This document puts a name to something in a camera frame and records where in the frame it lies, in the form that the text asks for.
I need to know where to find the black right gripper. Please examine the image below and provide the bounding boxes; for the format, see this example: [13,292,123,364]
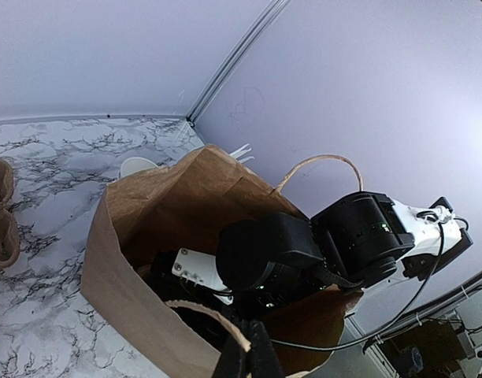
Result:
[150,212,343,315]

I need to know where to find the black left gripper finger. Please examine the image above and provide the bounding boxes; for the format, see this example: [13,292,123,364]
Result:
[213,320,284,377]

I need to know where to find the brown paper bag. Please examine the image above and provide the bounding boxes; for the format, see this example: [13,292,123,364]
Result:
[80,145,362,377]

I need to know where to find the aluminium right frame post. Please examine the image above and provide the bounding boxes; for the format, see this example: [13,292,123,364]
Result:
[185,0,291,124]

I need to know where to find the brown pulp cup carrier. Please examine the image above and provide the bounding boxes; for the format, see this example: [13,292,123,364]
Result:
[0,159,20,269]

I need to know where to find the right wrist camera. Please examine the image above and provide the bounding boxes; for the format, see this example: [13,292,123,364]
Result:
[172,248,234,306]

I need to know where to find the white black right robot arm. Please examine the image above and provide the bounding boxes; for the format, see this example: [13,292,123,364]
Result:
[146,191,473,319]

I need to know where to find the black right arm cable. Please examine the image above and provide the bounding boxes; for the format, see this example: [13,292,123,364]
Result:
[272,220,470,351]

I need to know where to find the stacked white paper cups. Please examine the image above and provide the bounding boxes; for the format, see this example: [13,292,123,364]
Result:
[118,157,158,179]

